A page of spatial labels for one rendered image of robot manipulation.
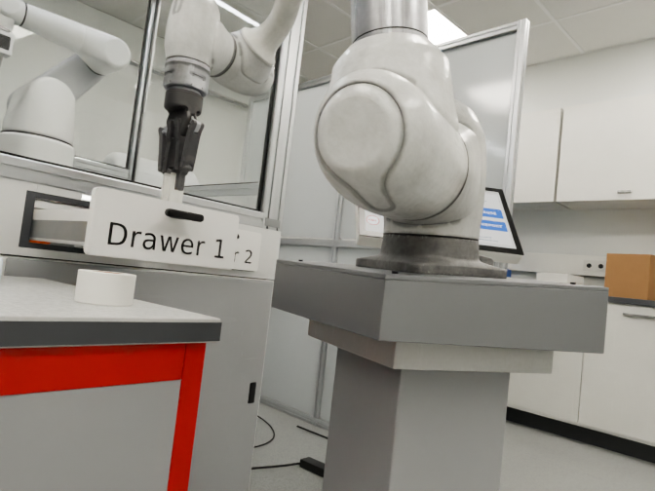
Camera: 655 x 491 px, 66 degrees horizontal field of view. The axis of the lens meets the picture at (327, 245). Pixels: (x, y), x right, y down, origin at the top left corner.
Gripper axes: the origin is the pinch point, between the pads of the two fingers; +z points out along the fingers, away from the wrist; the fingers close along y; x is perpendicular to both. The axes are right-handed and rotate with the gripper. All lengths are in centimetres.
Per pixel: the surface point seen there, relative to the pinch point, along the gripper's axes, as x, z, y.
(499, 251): 96, 0, 29
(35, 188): -18.4, 2.4, -19.6
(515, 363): 18, 24, 64
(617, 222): 357, -49, 6
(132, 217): -13.3, 7.5, 10.7
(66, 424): -32, 31, 39
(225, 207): 28.1, -2.1, -19.3
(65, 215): -17.9, 7.9, -4.5
